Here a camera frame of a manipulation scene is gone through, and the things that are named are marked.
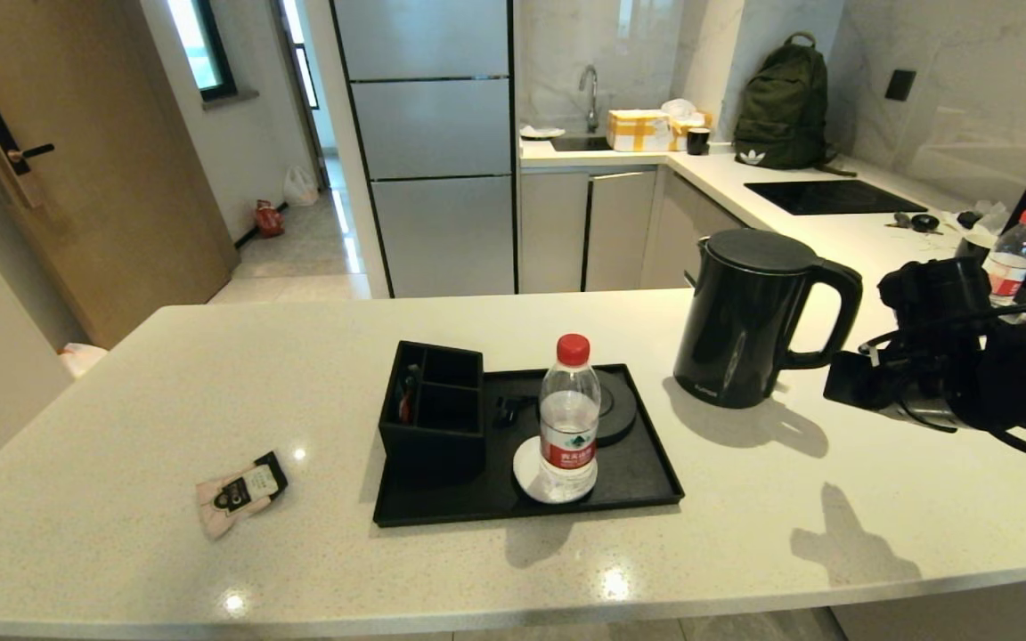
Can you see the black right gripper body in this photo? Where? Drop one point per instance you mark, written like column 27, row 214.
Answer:
column 900, row 387

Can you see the black electric kettle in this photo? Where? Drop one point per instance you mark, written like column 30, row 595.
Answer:
column 745, row 312

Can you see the pink white tea packet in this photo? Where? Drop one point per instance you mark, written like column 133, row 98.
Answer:
column 241, row 494

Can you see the red-label water bottle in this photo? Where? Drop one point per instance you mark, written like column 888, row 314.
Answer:
column 569, row 418
column 1012, row 258

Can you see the black round kettle base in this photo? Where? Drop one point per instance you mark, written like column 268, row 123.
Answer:
column 618, row 405

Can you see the black keys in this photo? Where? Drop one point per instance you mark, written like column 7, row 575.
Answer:
column 921, row 223

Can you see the crumpled white tissue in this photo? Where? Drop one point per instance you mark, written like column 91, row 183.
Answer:
column 989, row 218

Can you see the black induction cooktop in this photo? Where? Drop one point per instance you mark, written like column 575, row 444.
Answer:
column 834, row 198

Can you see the black serving tray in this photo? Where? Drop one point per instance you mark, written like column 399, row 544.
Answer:
column 629, row 476

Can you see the dark green backpack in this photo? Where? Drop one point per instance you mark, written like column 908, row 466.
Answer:
column 785, row 107

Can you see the black mug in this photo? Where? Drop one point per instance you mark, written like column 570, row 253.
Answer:
column 698, row 142

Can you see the white kitchen base cabinets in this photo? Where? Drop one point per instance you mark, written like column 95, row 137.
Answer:
column 620, row 223

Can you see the crumpled white plastic bag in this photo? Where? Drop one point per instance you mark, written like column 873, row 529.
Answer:
column 680, row 109

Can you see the yellow-taped cardboard box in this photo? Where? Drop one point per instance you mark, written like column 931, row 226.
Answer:
column 638, row 132

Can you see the white round coaster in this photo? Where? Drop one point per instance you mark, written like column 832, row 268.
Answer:
column 526, row 472

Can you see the kitchen sink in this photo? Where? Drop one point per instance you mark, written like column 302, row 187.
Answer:
column 580, row 144

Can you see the chrome kitchen faucet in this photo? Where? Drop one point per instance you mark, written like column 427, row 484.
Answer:
column 590, row 93

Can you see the white cloth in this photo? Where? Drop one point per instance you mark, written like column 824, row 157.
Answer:
column 541, row 133

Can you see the black organizer box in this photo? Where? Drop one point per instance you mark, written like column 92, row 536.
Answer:
column 433, row 458

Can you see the red sachet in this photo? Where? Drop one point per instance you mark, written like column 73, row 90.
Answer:
column 404, row 405

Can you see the silver tall refrigerator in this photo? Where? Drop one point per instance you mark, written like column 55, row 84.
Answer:
column 428, row 142

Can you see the red bag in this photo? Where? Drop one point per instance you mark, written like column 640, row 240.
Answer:
column 269, row 221

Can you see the dark-framed window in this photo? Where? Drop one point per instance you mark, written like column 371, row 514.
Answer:
column 201, row 44

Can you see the white trash bag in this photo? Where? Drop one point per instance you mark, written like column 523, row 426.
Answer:
column 81, row 359

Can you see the brown wooden door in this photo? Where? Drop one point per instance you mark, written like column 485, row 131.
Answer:
column 103, row 178

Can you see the black wall socket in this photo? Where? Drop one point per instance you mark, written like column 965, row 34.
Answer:
column 899, row 85

